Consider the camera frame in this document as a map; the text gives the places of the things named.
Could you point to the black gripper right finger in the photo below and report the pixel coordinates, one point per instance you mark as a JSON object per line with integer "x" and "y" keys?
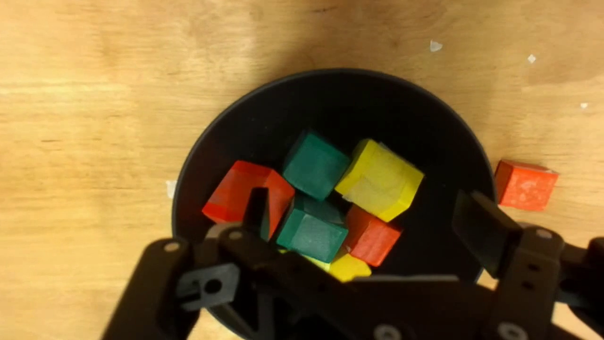
{"x": 535, "y": 269}

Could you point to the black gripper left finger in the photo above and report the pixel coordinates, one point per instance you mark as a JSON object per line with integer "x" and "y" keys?
{"x": 252, "y": 252}

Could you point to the red cube block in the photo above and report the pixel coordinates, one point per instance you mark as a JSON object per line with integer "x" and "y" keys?
{"x": 524, "y": 186}

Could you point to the yellow block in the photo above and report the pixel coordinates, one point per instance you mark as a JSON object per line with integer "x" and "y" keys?
{"x": 380, "y": 182}
{"x": 344, "y": 267}

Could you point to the black bowl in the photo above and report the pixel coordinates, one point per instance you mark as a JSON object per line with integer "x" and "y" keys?
{"x": 429, "y": 288}

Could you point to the yellow block in bowl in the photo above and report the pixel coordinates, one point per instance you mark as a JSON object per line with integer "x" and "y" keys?
{"x": 344, "y": 267}

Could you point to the red block in bowl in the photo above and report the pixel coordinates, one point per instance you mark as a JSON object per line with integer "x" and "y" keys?
{"x": 369, "y": 237}

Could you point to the red arch block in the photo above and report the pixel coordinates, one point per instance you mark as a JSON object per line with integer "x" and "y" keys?
{"x": 229, "y": 201}

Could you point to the green cube block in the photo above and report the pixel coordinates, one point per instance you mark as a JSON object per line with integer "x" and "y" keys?
{"x": 312, "y": 227}
{"x": 314, "y": 165}

